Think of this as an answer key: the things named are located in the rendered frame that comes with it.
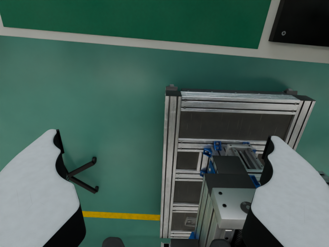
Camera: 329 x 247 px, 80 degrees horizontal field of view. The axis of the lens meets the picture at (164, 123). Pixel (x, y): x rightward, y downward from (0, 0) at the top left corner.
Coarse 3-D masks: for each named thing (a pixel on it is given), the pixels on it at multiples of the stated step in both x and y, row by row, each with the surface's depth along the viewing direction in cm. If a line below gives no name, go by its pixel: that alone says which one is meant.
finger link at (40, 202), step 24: (48, 144) 10; (24, 168) 8; (48, 168) 8; (0, 192) 7; (24, 192) 7; (48, 192) 7; (72, 192) 7; (0, 216) 6; (24, 216) 6; (48, 216) 6; (72, 216) 6; (0, 240) 6; (24, 240) 6; (48, 240) 6; (72, 240) 7
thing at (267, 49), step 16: (272, 0) 44; (0, 16) 46; (272, 16) 46; (0, 32) 47; (16, 32) 47; (32, 32) 47; (48, 32) 47; (64, 32) 47; (160, 48) 49; (176, 48) 49; (192, 48) 49; (208, 48) 49; (224, 48) 49; (240, 48) 49; (272, 48) 49; (288, 48) 49; (304, 48) 49; (320, 48) 49
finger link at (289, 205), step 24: (264, 168) 10; (288, 168) 9; (312, 168) 9; (264, 192) 8; (288, 192) 8; (312, 192) 8; (264, 216) 7; (288, 216) 7; (312, 216) 7; (264, 240) 6; (288, 240) 6; (312, 240) 6
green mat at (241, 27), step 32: (0, 0) 44; (32, 0) 44; (64, 0) 44; (96, 0) 44; (128, 0) 44; (160, 0) 44; (192, 0) 44; (224, 0) 44; (256, 0) 44; (96, 32) 47; (128, 32) 47; (160, 32) 47; (192, 32) 47; (224, 32) 47; (256, 32) 47
